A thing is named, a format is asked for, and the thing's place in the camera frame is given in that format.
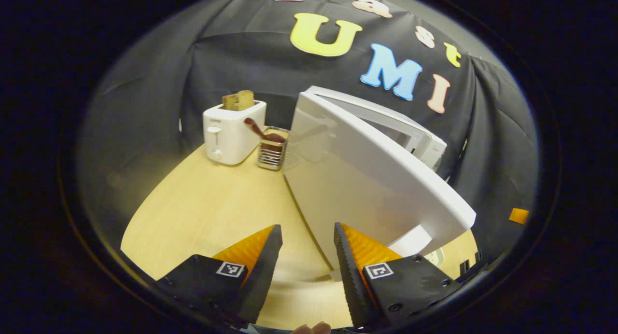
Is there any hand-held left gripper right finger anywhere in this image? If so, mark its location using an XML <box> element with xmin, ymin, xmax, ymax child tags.
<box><xmin>333</xmin><ymin>222</ymin><xmax>462</xmax><ymax>330</ymax></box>

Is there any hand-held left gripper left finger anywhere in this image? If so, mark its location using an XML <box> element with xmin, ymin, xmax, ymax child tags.
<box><xmin>157</xmin><ymin>224</ymin><xmax>283</xmax><ymax>325</ymax></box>

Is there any white microwave oven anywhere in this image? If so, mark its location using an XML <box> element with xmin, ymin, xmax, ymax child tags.
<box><xmin>282</xmin><ymin>85</ymin><xmax>477</xmax><ymax>281</ymax></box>

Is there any white power strip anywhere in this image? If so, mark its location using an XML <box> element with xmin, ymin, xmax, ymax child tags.
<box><xmin>425</xmin><ymin>247</ymin><xmax>446</xmax><ymax>267</ymax></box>

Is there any white toaster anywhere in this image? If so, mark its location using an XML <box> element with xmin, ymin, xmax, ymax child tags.
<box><xmin>203</xmin><ymin>100</ymin><xmax>267</xmax><ymax>166</ymax></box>

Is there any brown wooden spoon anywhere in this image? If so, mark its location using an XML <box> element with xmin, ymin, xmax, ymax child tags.
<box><xmin>244</xmin><ymin>118</ymin><xmax>285</xmax><ymax>142</ymax></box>

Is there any brown bread slice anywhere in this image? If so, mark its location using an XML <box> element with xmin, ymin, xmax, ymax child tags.
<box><xmin>222</xmin><ymin>90</ymin><xmax>255</xmax><ymax>111</ymax></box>

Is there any black backdrop cloth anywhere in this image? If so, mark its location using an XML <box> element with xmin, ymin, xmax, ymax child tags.
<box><xmin>80</xmin><ymin>0</ymin><xmax>539</xmax><ymax>262</ymax></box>

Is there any black metal frame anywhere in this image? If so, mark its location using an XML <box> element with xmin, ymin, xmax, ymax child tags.
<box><xmin>459</xmin><ymin>250</ymin><xmax>488</xmax><ymax>278</ymax></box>

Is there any metal wire utensil holder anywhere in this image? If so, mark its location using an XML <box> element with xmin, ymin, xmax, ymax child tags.
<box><xmin>257</xmin><ymin>126</ymin><xmax>290</xmax><ymax>171</ymax></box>

